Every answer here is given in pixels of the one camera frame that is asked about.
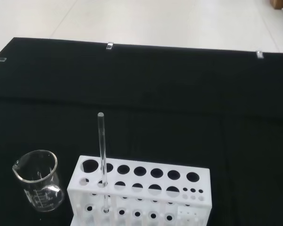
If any white test tube rack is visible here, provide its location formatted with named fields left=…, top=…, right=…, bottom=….
left=66, top=154, right=214, bottom=226

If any clear glass beaker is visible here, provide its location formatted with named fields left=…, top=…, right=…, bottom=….
left=12, top=150, right=66, bottom=212

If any black bench cloth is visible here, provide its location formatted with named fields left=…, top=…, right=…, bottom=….
left=0, top=37, right=283, bottom=226

